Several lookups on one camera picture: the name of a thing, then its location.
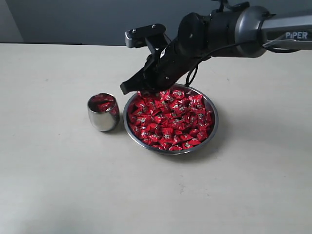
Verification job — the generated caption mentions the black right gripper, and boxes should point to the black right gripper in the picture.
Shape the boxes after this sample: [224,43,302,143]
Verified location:
[120,39,200,96]

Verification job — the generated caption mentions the red candies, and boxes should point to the red candies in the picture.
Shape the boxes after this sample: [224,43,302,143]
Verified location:
[89,93,116,113]

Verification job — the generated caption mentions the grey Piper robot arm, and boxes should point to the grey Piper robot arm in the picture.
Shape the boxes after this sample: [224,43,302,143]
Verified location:
[120,0,312,94]

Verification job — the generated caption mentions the stainless steel bowl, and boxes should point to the stainless steel bowl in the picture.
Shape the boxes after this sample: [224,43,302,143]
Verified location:
[122,84,219,156]

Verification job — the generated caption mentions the stainless steel cup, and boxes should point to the stainless steel cup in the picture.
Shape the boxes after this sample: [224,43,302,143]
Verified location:
[87,93,120,132]

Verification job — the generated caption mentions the red wrapped candy left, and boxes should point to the red wrapped candy left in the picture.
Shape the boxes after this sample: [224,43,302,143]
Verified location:
[136,116,149,126]

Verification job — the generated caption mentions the red wrapped candy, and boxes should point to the red wrapped candy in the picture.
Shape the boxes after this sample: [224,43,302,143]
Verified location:
[188,95,204,108]
[182,139,201,150]
[136,116,149,126]
[162,128,174,143]

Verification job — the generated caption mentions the red wrapped candy upper right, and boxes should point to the red wrapped candy upper right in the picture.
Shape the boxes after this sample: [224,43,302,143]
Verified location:
[188,95,204,108]

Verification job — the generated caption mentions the red wrapped candy front centre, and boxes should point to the red wrapped candy front centre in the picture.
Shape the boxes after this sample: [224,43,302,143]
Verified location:
[162,128,174,143]

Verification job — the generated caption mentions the red wrapped candy front right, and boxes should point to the red wrapped candy front right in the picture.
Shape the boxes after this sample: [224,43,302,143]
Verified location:
[182,139,201,150]

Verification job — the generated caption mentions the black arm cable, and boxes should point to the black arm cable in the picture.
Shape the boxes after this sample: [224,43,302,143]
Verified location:
[184,40,312,87]

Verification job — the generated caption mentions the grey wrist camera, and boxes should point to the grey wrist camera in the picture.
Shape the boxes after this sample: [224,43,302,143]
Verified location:
[125,23,170,54]

